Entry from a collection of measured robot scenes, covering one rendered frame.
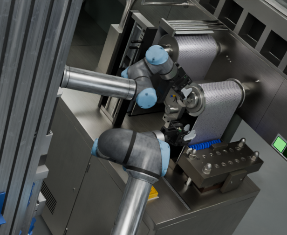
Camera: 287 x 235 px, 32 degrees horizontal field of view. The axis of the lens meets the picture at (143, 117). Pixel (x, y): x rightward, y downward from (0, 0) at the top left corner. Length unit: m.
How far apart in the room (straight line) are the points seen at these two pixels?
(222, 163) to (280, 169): 2.16
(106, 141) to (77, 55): 1.27
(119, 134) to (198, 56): 0.79
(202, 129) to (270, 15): 0.58
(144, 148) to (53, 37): 0.63
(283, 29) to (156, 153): 0.90
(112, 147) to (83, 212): 0.93
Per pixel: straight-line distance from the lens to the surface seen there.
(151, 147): 1.65
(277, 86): 2.28
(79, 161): 2.48
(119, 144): 1.64
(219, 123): 2.32
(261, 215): 3.84
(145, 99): 1.76
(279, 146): 2.30
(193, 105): 2.14
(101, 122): 2.42
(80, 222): 2.59
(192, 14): 2.62
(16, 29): 1.10
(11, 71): 1.15
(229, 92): 2.24
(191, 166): 2.18
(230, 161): 2.31
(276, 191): 4.15
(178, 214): 2.12
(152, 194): 2.11
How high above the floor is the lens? 2.31
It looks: 33 degrees down
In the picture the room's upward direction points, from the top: 22 degrees clockwise
